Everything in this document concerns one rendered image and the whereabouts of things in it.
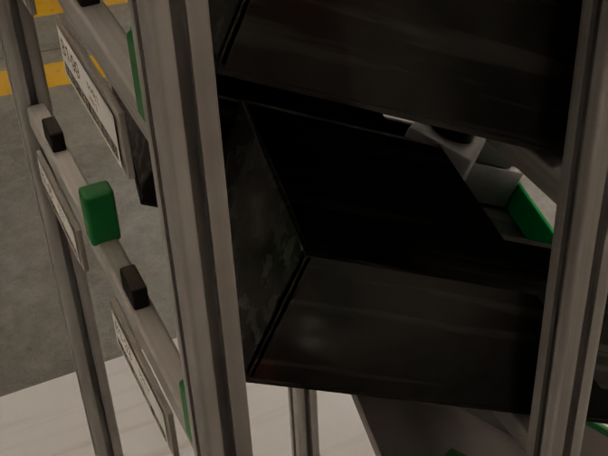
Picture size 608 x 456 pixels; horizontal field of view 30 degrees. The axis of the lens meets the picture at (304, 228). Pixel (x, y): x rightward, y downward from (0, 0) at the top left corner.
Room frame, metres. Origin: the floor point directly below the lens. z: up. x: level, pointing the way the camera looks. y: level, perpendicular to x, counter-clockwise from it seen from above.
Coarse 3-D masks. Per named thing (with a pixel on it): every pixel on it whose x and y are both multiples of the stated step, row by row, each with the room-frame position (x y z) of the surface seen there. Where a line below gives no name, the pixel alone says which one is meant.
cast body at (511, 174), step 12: (480, 156) 0.62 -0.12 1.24; (492, 156) 0.62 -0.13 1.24; (480, 168) 0.62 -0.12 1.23; (492, 168) 0.62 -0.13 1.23; (504, 168) 0.63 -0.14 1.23; (516, 168) 0.63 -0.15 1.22; (468, 180) 0.62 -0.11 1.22; (480, 180) 0.62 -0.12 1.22; (492, 180) 0.62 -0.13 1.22; (504, 180) 0.62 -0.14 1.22; (516, 180) 0.63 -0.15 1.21; (480, 192) 0.62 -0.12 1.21; (492, 192) 0.62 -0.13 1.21; (504, 192) 0.62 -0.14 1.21; (492, 204) 0.62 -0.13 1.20; (504, 204) 0.62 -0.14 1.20
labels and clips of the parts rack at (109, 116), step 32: (32, 0) 0.49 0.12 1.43; (96, 0) 0.41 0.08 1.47; (64, 32) 0.42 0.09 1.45; (128, 32) 0.33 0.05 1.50; (64, 64) 0.43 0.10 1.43; (96, 96) 0.38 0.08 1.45; (128, 160) 0.35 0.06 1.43; (96, 192) 0.46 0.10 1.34; (64, 224) 0.52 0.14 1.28; (96, 224) 0.46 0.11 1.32; (128, 288) 0.41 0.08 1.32; (128, 352) 0.40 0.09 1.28; (160, 416) 0.36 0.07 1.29
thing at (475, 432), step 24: (360, 408) 0.45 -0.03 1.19; (384, 408) 0.46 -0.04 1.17; (408, 408) 0.48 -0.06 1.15; (432, 408) 0.50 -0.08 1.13; (456, 408) 0.52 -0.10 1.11; (384, 432) 0.44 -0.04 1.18; (408, 432) 0.45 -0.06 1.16; (432, 432) 0.47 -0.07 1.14; (456, 432) 0.49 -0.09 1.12; (480, 432) 0.51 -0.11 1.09; (504, 432) 0.53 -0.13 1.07; (600, 432) 0.55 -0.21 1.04
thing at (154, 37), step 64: (0, 0) 0.59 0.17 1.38; (128, 0) 0.31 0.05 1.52; (192, 0) 0.30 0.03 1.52; (192, 64) 0.30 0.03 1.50; (576, 64) 0.38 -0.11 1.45; (192, 128) 0.30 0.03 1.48; (576, 128) 0.37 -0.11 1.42; (192, 192) 0.30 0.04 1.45; (576, 192) 0.37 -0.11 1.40; (64, 256) 0.60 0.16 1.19; (192, 256) 0.30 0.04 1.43; (576, 256) 0.36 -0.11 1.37; (64, 320) 0.61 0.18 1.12; (192, 320) 0.29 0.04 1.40; (576, 320) 0.36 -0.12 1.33; (192, 384) 0.30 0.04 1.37; (576, 384) 0.37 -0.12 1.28; (576, 448) 0.37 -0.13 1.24
